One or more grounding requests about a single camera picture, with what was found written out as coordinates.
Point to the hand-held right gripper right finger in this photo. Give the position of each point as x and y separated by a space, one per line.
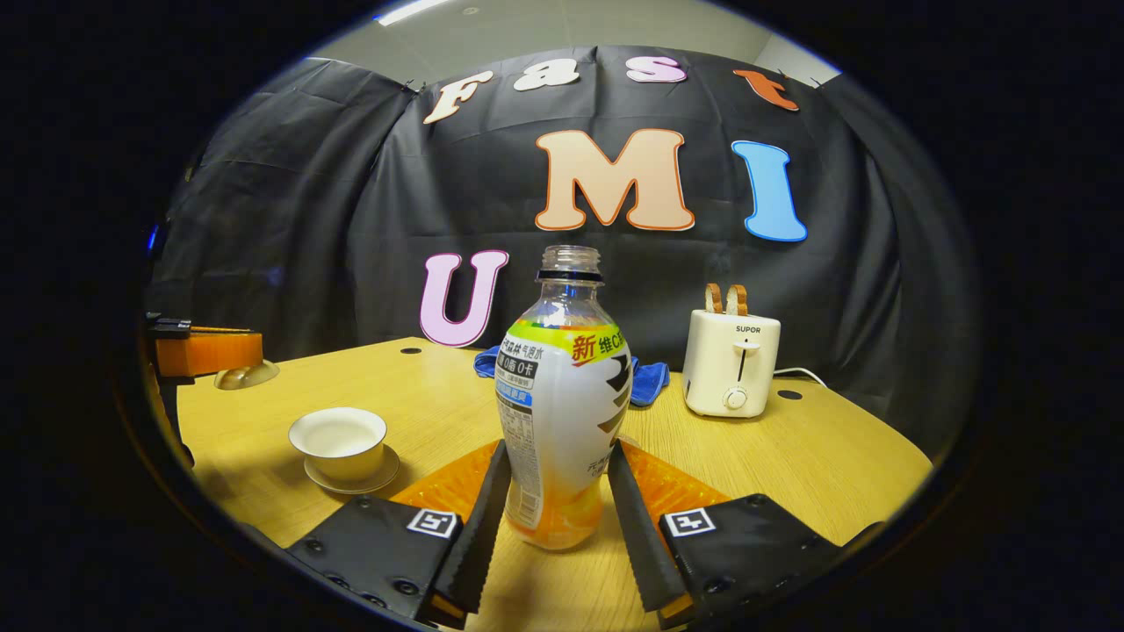
637 535

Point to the cream ceramic saucer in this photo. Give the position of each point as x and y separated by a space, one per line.
388 474

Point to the blue folded towel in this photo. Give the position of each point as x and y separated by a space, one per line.
648 382

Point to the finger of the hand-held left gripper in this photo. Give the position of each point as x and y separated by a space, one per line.
169 327
211 353

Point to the cream ceramic teacup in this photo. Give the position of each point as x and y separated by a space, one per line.
338 434

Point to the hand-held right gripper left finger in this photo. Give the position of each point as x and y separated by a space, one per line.
479 553

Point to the clear plastic water bottle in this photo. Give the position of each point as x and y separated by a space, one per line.
562 404

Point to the cream toaster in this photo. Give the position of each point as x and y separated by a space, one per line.
729 369

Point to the toasted bread slice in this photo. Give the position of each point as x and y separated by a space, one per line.
737 300
714 298

